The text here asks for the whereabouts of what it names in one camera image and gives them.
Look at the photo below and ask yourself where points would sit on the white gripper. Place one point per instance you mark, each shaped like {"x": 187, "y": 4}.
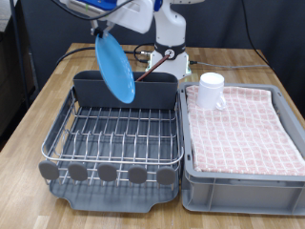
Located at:
{"x": 136, "y": 17}

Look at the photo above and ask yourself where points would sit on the blue plastic plate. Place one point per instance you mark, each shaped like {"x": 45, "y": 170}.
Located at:
{"x": 116, "y": 70}

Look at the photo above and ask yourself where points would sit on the brown wooden spoon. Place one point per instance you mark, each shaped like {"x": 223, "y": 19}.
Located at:
{"x": 155, "y": 66}

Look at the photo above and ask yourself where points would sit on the white plastic mug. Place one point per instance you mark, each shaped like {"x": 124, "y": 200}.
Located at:
{"x": 209, "y": 92}

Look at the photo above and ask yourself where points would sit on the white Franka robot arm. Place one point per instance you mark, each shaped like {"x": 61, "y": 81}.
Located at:
{"x": 170, "y": 25}

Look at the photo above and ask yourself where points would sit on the dark grey dish rack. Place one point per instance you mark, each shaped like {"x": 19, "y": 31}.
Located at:
{"x": 105, "y": 200}

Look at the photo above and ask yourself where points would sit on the black backdrop curtain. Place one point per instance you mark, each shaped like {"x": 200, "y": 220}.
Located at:
{"x": 38, "y": 19}

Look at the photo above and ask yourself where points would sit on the dark grey utensil caddy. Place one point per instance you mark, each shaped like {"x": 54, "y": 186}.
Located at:
{"x": 155, "y": 92}

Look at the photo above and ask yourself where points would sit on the black metal pole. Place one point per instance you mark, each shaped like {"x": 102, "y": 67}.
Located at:
{"x": 16, "y": 41}

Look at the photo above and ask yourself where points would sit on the dark side cabinet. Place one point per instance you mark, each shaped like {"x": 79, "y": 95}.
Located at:
{"x": 6, "y": 95}

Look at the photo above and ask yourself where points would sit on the pink checkered towel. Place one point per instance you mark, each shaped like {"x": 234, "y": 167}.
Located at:
{"x": 241, "y": 133}

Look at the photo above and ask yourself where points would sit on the grey plastic crate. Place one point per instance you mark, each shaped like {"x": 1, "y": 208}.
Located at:
{"x": 241, "y": 197}

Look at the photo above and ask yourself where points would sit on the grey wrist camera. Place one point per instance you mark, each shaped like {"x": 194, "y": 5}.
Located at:
{"x": 92, "y": 12}

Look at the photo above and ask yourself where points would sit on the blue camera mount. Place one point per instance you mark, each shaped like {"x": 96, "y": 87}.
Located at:
{"x": 98, "y": 4}

